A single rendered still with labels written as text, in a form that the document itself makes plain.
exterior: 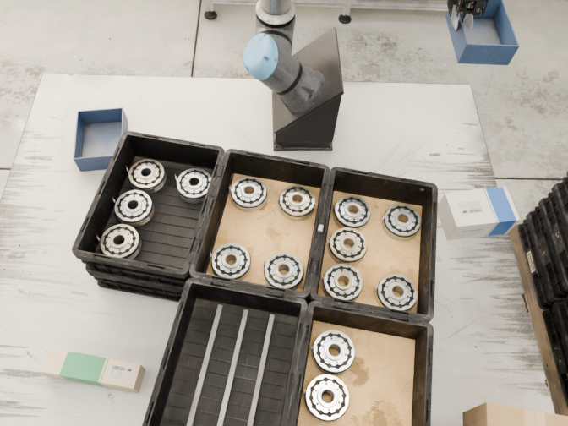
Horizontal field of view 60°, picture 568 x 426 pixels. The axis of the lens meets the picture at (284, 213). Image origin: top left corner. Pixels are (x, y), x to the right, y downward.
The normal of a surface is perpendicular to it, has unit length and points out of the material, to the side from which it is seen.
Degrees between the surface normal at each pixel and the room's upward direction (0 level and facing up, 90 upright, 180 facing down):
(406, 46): 0
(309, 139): 90
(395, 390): 0
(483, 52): 90
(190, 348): 0
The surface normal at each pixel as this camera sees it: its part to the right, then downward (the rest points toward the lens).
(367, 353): 0.04, -0.50
